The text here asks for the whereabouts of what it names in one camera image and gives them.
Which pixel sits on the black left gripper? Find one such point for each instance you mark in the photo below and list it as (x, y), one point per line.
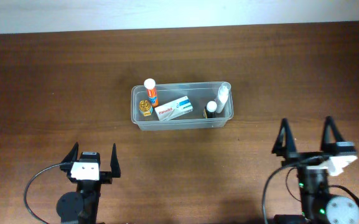
(105, 177)

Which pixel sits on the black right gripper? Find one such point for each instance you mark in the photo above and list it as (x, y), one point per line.
(304, 157)

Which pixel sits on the small gold-lidded jar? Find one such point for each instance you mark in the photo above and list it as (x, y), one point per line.
(145, 108)

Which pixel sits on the orange effervescent tablet tube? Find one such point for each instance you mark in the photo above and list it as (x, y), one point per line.
(150, 85)

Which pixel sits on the dark bottle white cap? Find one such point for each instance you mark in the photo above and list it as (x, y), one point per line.
(210, 110)

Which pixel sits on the white Panadol box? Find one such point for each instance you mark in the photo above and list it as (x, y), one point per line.
(174, 109)

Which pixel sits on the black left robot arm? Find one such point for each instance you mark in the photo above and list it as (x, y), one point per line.
(80, 206)

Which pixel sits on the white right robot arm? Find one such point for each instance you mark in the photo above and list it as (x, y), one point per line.
(320, 201)

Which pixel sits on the clear plastic container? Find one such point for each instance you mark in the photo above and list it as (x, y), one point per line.
(199, 94)

